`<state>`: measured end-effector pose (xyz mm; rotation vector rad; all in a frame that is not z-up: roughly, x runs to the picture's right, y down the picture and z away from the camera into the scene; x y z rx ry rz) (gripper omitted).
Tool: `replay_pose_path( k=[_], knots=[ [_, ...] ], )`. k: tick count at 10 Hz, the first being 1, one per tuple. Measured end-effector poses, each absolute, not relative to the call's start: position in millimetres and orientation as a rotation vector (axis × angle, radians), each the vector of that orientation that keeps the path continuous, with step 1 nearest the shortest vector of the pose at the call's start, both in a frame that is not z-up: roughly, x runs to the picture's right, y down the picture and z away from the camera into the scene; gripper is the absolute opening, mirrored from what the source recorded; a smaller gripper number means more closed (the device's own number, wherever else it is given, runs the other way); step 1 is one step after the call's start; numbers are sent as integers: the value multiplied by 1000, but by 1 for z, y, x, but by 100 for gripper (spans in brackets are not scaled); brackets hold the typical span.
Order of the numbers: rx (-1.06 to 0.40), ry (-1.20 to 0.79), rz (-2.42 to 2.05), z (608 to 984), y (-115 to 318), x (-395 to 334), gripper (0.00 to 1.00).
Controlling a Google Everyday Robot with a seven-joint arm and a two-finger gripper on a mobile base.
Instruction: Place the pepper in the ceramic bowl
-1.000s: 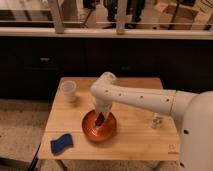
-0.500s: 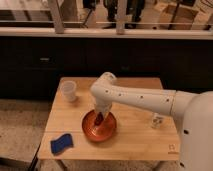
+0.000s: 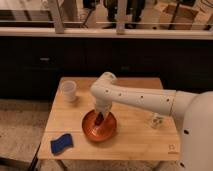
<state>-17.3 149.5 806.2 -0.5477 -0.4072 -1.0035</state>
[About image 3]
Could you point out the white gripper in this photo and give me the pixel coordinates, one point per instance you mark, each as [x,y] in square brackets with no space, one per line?
[103,107]

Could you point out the red pepper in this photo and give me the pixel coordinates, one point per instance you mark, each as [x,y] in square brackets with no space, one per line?
[99,119]

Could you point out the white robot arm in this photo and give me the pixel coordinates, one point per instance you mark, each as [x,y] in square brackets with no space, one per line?
[193,110]

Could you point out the orange ceramic bowl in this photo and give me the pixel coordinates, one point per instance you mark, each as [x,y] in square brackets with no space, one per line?
[100,133]

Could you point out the translucent plastic cup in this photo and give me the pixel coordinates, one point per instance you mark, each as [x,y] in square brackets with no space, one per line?
[68,90]

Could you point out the wooden table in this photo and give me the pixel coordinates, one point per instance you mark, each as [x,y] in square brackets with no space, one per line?
[125,134]

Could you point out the small clear glass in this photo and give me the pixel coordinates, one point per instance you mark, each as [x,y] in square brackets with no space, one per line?
[156,120]

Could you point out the blue sponge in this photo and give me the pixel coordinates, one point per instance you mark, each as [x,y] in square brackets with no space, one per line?
[60,144]

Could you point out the dark low cabinet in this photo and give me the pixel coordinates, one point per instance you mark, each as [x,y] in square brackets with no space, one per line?
[31,67]

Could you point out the white window railing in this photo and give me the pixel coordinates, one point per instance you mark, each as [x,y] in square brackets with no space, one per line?
[72,18]

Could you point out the cardboard box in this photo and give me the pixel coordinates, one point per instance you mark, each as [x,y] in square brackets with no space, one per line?
[177,17]

